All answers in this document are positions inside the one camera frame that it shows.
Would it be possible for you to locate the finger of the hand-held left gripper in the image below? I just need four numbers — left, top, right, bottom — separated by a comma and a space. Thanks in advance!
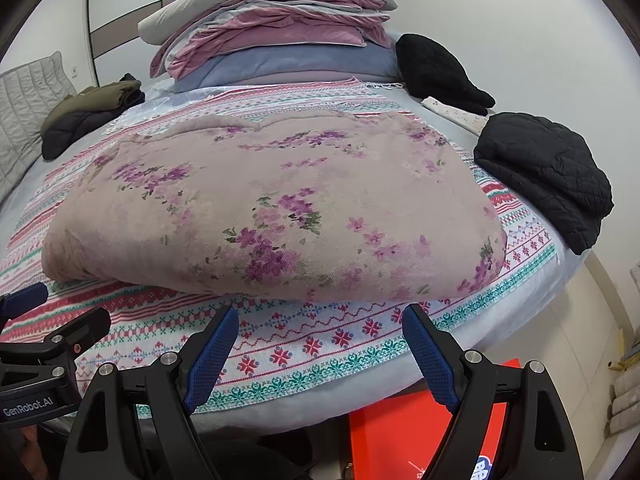
0, 282, 49, 321
0, 306, 112, 376

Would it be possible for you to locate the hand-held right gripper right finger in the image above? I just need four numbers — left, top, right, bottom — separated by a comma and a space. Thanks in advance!
401, 302, 586, 480

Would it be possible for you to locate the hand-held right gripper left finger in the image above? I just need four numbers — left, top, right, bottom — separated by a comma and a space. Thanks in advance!
60, 305, 241, 480

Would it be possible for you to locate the pink floral quilted garment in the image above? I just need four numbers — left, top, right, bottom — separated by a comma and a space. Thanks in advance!
41, 110, 508, 303

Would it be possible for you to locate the red cardboard box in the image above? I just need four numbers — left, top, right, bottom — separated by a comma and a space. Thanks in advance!
347, 357, 523, 480

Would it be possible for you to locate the striped patterned knit blanket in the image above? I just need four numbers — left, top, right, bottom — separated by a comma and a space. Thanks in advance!
0, 77, 558, 413

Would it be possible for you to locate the light blue bed sheet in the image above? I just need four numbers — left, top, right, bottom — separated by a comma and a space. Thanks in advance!
0, 30, 591, 433

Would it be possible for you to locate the black puffer jacket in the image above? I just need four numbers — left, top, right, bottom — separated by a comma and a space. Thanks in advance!
41, 72, 146, 161

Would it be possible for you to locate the grey quilted headboard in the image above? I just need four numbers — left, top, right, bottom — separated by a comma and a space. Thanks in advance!
0, 50, 76, 191

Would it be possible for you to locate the beige rolled cloth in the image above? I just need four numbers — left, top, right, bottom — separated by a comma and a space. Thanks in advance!
604, 350, 640, 436

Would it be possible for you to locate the olive green garment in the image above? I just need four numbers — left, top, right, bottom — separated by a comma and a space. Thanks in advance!
40, 79, 143, 133

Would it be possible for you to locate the black quilted jacket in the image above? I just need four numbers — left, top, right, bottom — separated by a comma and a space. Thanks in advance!
472, 112, 615, 256

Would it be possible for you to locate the white floral small cloth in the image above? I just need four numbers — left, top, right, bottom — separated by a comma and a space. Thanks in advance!
420, 96, 488, 136

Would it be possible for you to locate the black knit garment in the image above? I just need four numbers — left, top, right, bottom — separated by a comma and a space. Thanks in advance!
395, 33, 496, 116

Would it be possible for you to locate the pink velvet folded cloth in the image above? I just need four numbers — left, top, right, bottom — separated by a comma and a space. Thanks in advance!
150, 0, 393, 81

